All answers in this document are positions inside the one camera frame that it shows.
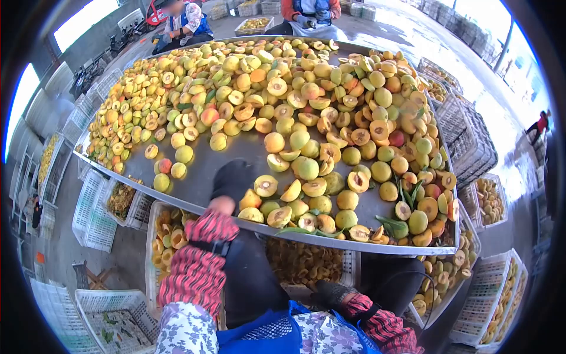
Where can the empty white crate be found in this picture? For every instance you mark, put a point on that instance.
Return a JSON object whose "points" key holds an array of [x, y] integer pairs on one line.
{"points": [[57, 314], [93, 212]]}

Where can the green peach leaf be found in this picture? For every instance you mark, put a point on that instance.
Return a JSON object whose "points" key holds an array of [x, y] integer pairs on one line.
{"points": [[309, 231], [389, 222], [409, 194]]}

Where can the person's left fingers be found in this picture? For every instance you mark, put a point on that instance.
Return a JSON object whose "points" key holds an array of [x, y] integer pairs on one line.
{"points": [[236, 170]]}

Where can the wooden stool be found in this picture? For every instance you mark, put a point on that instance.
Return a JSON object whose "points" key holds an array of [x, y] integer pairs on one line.
{"points": [[93, 276]]}

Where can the white crate of peach halves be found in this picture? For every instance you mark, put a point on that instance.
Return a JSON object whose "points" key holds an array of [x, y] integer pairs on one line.
{"points": [[486, 201], [491, 301], [446, 274], [49, 159], [166, 243], [254, 25]]}

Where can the person's body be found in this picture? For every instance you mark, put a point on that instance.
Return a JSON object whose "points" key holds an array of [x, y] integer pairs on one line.
{"points": [[265, 334]]}

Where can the stack of empty white crates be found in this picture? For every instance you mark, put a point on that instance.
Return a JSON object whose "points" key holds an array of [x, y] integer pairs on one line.
{"points": [[468, 137]]}

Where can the person's right hand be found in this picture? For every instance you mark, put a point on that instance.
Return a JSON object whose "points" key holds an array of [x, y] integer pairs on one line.
{"points": [[332, 293]]}

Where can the black wrist band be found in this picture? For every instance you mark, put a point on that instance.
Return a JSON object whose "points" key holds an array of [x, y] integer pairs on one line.
{"points": [[368, 312], [212, 247]]}

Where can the pile of yellow peaches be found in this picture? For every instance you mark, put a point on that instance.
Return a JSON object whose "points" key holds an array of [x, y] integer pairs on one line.
{"points": [[309, 115]]}

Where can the person's right fingers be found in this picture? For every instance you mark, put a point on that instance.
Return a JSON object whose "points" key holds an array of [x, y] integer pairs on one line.
{"points": [[320, 294]]}

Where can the white crate with leaves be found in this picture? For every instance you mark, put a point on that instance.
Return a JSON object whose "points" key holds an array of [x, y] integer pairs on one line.
{"points": [[115, 325]]}

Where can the metal sorting table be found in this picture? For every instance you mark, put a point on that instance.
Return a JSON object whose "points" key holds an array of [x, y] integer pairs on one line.
{"points": [[208, 170]]}

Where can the parked motorbike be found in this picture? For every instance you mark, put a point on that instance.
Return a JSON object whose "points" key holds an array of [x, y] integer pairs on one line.
{"points": [[128, 37], [86, 75]]}

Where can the person's left hand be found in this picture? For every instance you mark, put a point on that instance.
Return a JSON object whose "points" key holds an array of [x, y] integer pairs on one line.
{"points": [[232, 179]]}

